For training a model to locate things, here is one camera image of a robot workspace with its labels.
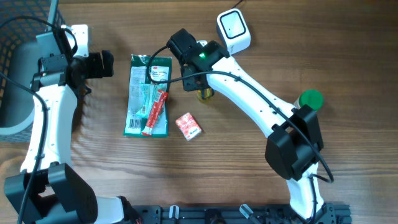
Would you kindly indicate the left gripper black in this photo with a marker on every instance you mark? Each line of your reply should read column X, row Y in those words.
column 97, row 72

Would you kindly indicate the green white gloves packet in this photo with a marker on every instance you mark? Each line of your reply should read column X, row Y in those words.
column 160, row 70

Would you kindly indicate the yellow liquid bottle silver cap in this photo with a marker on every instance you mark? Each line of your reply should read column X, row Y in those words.
column 205, row 95

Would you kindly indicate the red sachet stick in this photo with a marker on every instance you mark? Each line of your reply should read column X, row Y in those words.
column 159, row 101

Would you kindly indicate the green lid jar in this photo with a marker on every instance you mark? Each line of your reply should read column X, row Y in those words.
column 312, row 98

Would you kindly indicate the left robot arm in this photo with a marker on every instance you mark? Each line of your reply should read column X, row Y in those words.
column 48, row 190

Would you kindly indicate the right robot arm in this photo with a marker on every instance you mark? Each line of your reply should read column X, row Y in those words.
column 294, row 140

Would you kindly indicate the white barcode scanner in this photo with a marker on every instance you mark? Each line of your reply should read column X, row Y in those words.
column 233, row 31

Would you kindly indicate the grey plastic mesh basket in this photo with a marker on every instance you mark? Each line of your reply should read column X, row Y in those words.
column 19, row 62

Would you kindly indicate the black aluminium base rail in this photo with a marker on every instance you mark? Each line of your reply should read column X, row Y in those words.
column 329, row 214

